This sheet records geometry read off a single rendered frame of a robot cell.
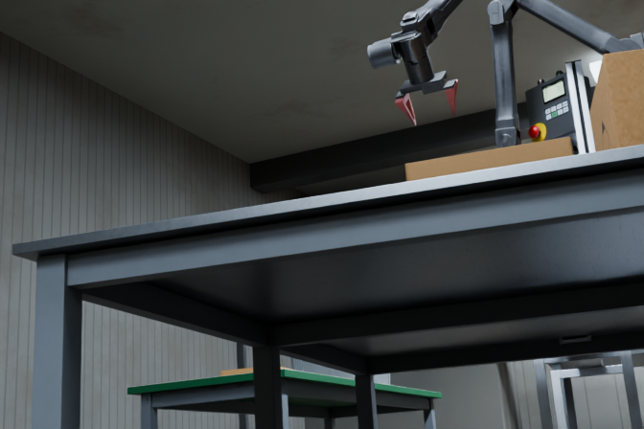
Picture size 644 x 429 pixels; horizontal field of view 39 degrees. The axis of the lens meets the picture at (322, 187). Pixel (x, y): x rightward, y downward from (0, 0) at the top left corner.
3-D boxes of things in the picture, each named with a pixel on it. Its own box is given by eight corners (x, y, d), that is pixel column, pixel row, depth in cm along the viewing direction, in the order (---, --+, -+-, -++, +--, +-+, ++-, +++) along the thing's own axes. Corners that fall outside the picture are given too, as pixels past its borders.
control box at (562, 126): (553, 154, 275) (544, 97, 281) (599, 136, 262) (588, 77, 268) (530, 148, 269) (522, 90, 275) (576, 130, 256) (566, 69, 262)
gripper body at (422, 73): (406, 88, 212) (397, 58, 209) (448, 78, 208) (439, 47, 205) (401, 97, 206) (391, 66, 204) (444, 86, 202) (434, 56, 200)
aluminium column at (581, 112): (601, 291, 247) (565, 68, 267) (618, 289, 246) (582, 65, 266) (600, 288, 243) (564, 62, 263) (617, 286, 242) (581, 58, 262)
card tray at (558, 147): (444, 229, 171) (442, 209, 172) (585, 210, 164) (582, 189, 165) (406, 187, 144) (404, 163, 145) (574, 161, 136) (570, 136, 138)
